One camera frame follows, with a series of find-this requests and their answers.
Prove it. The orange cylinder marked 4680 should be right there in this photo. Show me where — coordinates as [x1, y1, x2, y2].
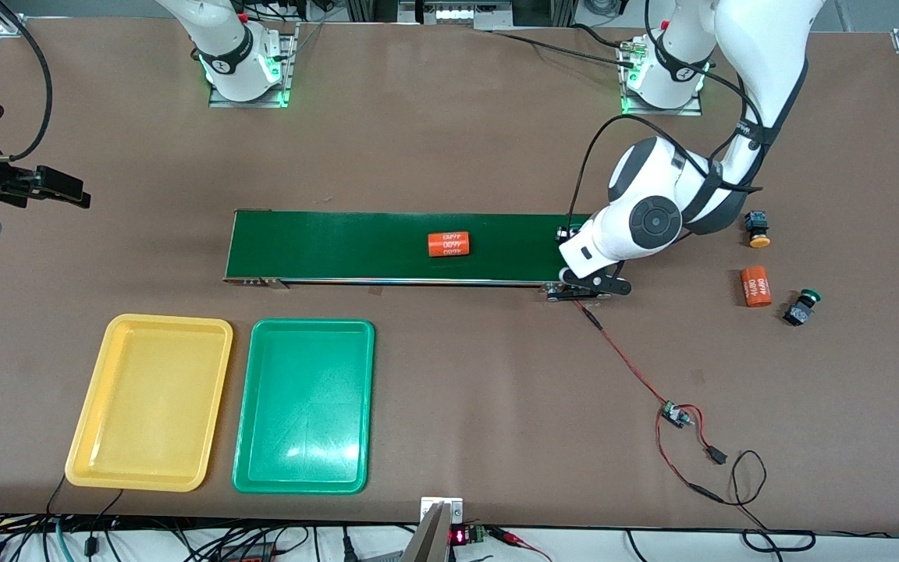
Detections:
[740, 265, 773, 308]
[428, 231, 471, 258]

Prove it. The yellow plastic tray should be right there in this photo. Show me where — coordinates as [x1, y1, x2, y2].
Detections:
[65, 314, 234, 493]

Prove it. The green belt conveyor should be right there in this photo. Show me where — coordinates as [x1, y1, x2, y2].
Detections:
[223, 209, 613, 302]

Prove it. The green plastic tray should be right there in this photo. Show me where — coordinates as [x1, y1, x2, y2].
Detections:
[232, 318, 376, 495]

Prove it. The grey control box with lights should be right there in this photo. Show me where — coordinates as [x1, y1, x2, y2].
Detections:
[399, 0, 514, 30]

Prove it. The red clip test lead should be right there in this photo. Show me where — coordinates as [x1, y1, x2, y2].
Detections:
[489, 527, 552, 562]

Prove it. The yellow capped push button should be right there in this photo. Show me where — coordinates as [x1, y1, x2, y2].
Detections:
[744, 210, 772, 249]

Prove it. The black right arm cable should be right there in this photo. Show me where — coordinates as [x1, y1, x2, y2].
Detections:
[0, 0, 54, 162]

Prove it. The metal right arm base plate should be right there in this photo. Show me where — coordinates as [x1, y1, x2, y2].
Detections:
[209, 22, 297, 108]

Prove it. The black cable with inline box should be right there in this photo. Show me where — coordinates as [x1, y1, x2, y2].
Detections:
[87, 488, 124, 557]

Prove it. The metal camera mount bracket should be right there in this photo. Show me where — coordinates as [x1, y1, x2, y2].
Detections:
[401, 497, 464, 562]

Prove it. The black base power cable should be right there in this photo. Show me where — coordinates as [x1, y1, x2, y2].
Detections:
[489, 23, 641, 67]

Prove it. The red and black wire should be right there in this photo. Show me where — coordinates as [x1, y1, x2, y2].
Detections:
[574, 301, 768, 508]

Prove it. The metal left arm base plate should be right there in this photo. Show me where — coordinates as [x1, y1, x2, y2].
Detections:
[620, 37, 704, 116]

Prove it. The thin black cable loop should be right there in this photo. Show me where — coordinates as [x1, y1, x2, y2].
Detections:
[729, 450, 817, 552]

